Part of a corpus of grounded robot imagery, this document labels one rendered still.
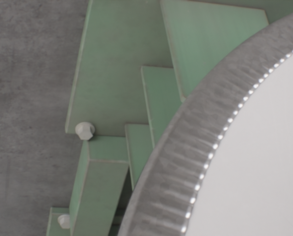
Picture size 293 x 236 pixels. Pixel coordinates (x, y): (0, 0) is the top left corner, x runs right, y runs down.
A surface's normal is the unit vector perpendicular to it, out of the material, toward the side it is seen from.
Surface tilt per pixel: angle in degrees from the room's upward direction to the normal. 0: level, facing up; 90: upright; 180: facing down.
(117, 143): 90
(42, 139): 0
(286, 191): 90
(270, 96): 90
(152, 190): 93
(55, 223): 0
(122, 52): 0
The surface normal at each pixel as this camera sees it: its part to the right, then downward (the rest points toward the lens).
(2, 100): 0.11, 0.73
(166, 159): 0.19, -0.68
